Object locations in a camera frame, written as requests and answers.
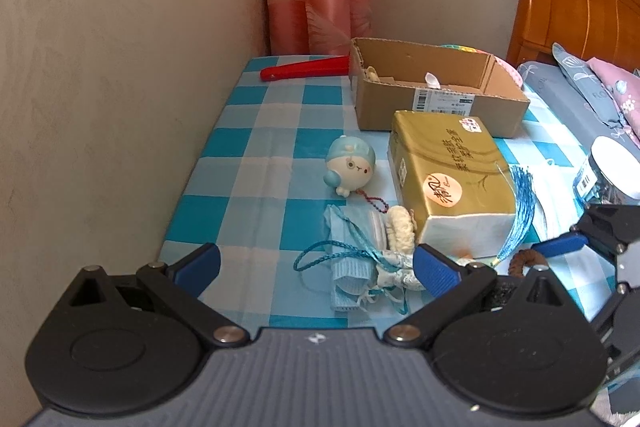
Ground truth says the red plastic handle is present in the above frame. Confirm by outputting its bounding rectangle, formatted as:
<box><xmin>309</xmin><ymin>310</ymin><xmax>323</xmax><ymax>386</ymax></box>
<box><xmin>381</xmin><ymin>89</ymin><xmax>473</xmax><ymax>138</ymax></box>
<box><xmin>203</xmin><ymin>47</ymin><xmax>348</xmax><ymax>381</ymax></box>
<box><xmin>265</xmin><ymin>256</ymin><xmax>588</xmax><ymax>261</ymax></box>
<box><xmin>260</xmin><ymin>55</ymin><xmax>351</xmax><ymax>82</ymax></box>

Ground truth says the brown braided hair tie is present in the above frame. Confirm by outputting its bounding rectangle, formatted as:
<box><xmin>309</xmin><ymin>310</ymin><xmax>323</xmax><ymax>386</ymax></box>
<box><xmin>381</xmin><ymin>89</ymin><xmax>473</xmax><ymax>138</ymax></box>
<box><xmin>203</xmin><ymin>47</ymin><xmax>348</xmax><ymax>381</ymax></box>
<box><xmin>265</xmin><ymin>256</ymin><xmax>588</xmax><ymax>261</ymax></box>
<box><xmin>507</xmin><ymin>249</ymin><xmax>549</xmax><ymax>278</ymax></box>

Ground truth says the rainbow pop bubble toy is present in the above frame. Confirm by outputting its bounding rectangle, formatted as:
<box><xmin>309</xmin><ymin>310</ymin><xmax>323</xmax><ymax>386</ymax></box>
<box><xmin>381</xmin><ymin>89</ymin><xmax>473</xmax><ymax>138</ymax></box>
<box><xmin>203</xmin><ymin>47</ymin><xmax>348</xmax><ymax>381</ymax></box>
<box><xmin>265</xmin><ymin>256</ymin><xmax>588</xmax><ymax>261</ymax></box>
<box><xmin>440</xmin><ymin>43</ymin><xmax>524</xmax><ymax>85</ymax></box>

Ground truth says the cream fluffy scrunchie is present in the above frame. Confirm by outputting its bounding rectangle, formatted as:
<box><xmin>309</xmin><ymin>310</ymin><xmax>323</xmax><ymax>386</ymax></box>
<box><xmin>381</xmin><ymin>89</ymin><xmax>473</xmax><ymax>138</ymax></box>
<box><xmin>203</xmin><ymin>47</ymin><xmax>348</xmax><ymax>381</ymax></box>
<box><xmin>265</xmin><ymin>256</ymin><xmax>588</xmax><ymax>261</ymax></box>
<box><xmin>385</xmin><ymin>205</ymin><xmax>418</xmax><ymax>254</ymax></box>

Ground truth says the white sachet with blue tassel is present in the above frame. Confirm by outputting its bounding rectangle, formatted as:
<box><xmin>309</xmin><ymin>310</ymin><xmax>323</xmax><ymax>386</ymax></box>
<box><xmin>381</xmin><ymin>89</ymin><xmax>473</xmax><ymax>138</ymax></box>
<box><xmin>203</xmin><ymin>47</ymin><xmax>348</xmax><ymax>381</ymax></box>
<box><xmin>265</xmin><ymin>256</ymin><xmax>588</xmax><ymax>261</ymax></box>
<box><xmin>294</xmin><ymin>164</ymin><xmax>538</xmax><ymax>295</ymax></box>

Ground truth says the blue face mask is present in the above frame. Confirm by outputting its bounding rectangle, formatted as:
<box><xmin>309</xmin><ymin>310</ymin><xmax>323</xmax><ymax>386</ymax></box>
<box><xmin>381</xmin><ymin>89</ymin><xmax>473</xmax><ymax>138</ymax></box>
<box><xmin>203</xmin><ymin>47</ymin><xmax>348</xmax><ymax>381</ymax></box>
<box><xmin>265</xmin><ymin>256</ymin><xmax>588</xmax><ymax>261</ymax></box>
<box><xmin>325</xmin><ymin>204</ymin><xmax>387</xmax><ymax>254</ymax></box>
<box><xmin>330</xmin><ymin>257</ymin><xmax>407</xmax><ymax>314</ymax></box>

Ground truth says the gold tissue pack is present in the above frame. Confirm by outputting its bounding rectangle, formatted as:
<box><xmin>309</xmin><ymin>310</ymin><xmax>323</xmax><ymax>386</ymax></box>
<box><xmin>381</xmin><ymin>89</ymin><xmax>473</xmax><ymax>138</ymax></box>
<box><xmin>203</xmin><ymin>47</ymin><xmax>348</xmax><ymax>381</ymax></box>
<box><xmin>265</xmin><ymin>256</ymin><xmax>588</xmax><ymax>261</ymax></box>
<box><xmin>387</xmin><ymin>109</ymin><xmax>517</xmax><ymax>259</ymax></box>

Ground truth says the blue checkered tablecloth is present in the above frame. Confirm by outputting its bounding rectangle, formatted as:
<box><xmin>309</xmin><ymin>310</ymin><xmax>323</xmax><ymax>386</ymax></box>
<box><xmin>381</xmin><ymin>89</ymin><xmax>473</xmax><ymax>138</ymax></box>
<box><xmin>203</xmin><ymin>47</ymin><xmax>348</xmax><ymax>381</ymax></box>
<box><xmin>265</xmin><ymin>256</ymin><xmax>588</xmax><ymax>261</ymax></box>
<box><xmin>160</xmin><ymin>54</ymin><xmax>616</xmax><ymax>333</ymax></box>

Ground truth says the clear jar with white lid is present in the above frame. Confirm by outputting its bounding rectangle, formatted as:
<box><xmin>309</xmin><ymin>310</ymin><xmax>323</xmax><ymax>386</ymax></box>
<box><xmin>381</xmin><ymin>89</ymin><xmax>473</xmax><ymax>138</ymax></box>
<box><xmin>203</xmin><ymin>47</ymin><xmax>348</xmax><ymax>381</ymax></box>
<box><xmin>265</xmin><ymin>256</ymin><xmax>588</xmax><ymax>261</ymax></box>
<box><xmin>575</xmin><ymin>136</ymin><xmax>640</xmax><ymax>208</ymax></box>

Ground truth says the blue-grey patterned pillow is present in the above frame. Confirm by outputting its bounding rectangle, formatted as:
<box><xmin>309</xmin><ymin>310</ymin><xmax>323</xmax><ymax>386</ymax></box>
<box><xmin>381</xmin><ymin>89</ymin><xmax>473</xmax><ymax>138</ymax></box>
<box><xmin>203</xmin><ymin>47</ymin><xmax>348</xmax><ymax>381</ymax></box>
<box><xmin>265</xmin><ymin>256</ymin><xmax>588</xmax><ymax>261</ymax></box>
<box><xmin>551</xmin><ymin>42</ymin><xmax>640</xmax><ymax>148</ymax></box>

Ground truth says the pink floral pillow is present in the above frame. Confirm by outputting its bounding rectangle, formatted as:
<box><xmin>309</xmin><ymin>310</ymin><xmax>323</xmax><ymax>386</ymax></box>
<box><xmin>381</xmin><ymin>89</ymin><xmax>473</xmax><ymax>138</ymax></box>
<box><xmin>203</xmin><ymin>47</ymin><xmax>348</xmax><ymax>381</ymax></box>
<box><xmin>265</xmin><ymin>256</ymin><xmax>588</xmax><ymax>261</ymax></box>
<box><xmin>586</xmin><ymin>56</ymin><xmax>640</xmax><ymax>142</ymax></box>

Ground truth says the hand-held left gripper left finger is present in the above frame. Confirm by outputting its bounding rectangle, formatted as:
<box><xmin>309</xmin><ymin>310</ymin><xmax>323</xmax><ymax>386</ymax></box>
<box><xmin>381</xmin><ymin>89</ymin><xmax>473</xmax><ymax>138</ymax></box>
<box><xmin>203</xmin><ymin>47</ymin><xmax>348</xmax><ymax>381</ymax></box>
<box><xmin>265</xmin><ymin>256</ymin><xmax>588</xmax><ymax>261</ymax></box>
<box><xmin>67</xmin><ymin>243</ymin><xmax>251</xmax><ymax>349</ymax></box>

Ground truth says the blue-grey bed sheet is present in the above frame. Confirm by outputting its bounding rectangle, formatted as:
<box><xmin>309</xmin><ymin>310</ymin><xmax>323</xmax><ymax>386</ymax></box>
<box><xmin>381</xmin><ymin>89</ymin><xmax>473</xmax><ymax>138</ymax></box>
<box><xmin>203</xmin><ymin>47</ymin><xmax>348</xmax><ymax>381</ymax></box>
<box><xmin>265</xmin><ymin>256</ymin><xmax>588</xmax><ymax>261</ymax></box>
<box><xmin>516</xmin><ymin>61</ymin><xmax>608</xmax><ymax>150</ymax></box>

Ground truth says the cardboard box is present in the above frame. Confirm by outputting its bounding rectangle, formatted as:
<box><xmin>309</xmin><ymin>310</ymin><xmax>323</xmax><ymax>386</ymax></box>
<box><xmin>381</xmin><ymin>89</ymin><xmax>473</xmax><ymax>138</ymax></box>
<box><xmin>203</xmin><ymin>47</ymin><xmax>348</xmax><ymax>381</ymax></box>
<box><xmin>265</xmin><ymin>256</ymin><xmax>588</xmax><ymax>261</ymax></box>
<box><xmin>348</xmin><ymin>37</ymin><xmax>531</xmax><ymax>138</ymax></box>

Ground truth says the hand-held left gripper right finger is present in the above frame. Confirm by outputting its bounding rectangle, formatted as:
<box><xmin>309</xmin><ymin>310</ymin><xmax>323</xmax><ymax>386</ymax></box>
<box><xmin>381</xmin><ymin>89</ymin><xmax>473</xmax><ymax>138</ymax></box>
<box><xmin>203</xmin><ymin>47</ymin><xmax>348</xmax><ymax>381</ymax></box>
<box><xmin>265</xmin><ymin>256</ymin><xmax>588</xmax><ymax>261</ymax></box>
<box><xmin>384</xmin><ymin>243</ymin><xmax>568</xmax><ymax>349</ymax></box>

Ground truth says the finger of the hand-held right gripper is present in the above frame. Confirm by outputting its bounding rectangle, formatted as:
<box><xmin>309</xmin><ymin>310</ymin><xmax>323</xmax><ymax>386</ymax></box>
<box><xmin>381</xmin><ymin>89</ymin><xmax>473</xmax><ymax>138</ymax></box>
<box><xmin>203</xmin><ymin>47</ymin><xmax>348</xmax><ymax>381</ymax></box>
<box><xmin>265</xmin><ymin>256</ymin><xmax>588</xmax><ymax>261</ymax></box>
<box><xmin>591</xmin><ymin>242</ymin><xmax>640</xmax><ymax>389</ymax></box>
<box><xmin>531</xmin><ymin>203</ymin><xmax>640</xmax><ymax>259</ymax></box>

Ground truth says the blue round-headed plush toy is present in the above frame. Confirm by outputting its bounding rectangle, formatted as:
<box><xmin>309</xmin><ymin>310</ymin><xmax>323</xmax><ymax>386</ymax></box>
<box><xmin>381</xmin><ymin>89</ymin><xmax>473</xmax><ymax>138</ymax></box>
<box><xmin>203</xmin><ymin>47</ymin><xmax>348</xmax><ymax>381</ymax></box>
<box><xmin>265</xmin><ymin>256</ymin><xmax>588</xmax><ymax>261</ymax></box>
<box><xmin>322</xmin><ymin>135</ymin><xmax>390</xmax><ymax>212</ymax></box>

